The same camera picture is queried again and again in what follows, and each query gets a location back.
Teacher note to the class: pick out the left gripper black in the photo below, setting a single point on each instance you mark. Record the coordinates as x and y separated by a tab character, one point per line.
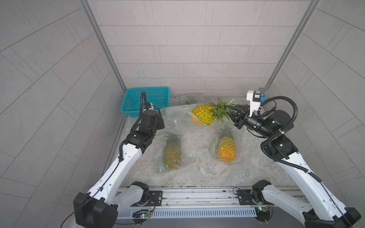
158	119

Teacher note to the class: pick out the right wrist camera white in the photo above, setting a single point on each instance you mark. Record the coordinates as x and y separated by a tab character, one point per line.
255	99

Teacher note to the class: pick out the pineapple in bag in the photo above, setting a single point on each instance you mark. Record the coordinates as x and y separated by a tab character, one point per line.
226	149
172	151

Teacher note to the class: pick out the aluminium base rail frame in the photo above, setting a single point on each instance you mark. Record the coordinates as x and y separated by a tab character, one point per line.
201	202

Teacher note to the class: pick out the clear zip-top bag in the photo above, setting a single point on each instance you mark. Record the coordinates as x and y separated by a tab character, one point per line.
180	120
187	99
237	138
160	167

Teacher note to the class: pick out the left pineapple in bag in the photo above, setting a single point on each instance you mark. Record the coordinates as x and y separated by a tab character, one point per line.
172	151

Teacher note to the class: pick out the pineapple yellow orange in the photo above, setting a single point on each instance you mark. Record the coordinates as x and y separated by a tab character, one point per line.
209	113

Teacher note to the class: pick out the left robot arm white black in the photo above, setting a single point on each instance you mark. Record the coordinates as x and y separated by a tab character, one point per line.
114	171

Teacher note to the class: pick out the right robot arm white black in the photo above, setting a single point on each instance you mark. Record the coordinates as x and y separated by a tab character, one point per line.
323	209

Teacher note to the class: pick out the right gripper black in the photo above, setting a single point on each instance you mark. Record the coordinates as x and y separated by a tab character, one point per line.
242	118

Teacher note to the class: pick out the right pineapple in bag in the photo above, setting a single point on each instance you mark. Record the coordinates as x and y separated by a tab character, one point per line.
226	149

